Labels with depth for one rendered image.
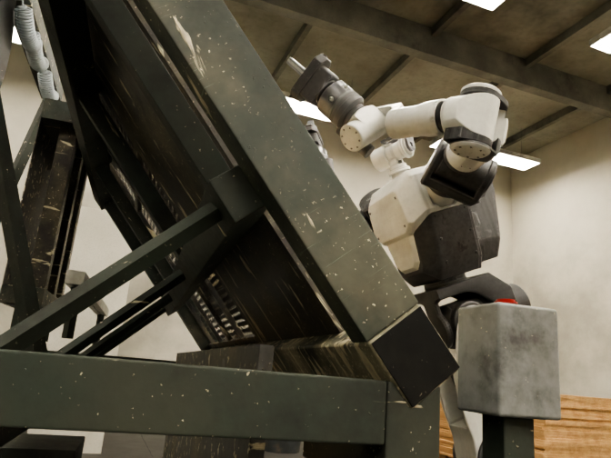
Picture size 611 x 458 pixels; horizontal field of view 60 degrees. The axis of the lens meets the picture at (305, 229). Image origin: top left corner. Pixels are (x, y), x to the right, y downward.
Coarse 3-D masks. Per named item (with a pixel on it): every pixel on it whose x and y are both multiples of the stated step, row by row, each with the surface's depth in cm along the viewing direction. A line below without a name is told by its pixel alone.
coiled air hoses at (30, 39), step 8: (16, 8) 206; (24, 8) 204; (16, 16) 205; (24, 16) 210; (32, 16) 207; (16, 24) 208; (24, 24) 206; (32, 24) 208; (24, 32) 215; (32, 32) 210; (24, 40) 212; (32, 40) 213; (40, 40) 224; (32, 48) 218; (40, 48) 225; (32, 56) 226; (40, 56) 228; (32, 64) 230; (40, 64) 231; (48, 64) 243; (40, 72) 251; (48, 72) 255; (40, 80) 252; (48, 80) 253; (40, 88) 255; (48, 88) 256; (48, 96) 260; (56, 96) 268
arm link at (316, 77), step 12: (312, 60) 123; (324, 60) 123; (312, 72) 123; (324, 72) 122; (300, 84) 125; (312, 84) 124; (324, 84) 122; (336, 84) 121; (300, 96) 126; (312, 96) 124; (324, 96) 121; (336, 96) 120; (324, 108) 122
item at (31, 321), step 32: (32, 0) 211; (0, 96) 168; (0, 128) 164; (32, 128) 278; (0, 160) 161; (0, 192) 160; (192, 224) 86; (128, 256) 83; (160, 256) 85; (32, 288) 158; (96, 288) 80; (160, 288) 153; (32, 320) 77; (64, 320) 79; (96, 320) 261; (64, 352) 142; (96, 352) 205
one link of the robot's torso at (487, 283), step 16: (432, 288) 145; (448, 288) 141; (464, 288) 142; (480, 288) 144; (496, 288) 145; (512, 288) 150; (432, 304) 143; (528, 304) 148; (432, 320) 145; (448, 336) 140
